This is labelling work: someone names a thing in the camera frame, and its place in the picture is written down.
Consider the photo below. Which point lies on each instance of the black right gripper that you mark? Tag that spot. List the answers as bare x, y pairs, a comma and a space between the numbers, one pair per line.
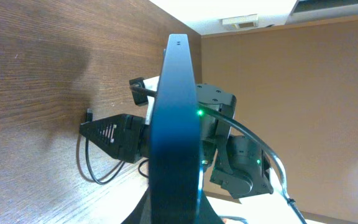
124, 136

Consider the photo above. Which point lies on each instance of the blue Samsung smartphone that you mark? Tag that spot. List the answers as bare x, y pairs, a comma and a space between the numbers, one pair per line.
174, 165

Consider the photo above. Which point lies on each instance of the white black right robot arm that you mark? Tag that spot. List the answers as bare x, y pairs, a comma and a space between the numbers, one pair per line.
239, 159

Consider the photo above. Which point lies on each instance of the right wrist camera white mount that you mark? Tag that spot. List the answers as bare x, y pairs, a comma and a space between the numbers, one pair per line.
144, 92

